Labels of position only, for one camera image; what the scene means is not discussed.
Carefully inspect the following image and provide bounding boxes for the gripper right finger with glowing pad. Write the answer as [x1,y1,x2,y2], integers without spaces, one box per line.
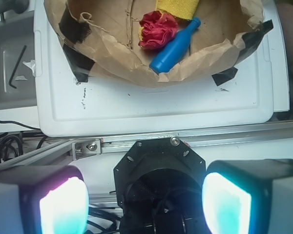
[202,159,293,234]

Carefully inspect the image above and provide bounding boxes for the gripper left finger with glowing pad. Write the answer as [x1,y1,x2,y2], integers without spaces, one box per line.
[0,166,89,234]

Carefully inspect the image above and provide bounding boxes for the red paper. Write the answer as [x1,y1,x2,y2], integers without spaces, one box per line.
[138,11,178,50]

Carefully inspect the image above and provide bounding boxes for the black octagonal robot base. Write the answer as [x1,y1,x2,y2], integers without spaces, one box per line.
[114,144,209,234]

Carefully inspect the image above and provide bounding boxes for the white plastic bin lid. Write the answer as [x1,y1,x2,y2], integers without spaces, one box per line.
[34,0,290,137]

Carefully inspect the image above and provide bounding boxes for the grey plastic tray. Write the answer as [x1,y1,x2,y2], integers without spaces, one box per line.
[0,0,37,110]

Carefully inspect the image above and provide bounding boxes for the black hex key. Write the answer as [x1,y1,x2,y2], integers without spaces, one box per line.
[8,45,27,89]

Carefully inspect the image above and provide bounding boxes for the blue plastic bottle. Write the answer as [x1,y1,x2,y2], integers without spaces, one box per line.
[149,17,201,74]

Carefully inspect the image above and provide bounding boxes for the brown paper bag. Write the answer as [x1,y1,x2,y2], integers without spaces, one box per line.
[43,0,273,88]

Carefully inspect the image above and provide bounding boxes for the yellow woven cloth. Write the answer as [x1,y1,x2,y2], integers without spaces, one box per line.
[138,0,200,44]

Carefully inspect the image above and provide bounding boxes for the metal corner bracket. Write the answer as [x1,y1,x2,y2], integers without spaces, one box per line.
[71,138,102,160]

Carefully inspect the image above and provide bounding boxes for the aluminium extrusion rail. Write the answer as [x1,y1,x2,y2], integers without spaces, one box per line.
[0,120,293,170]

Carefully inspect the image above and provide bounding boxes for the black cables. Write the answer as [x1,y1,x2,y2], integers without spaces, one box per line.
[0,115,48,168]

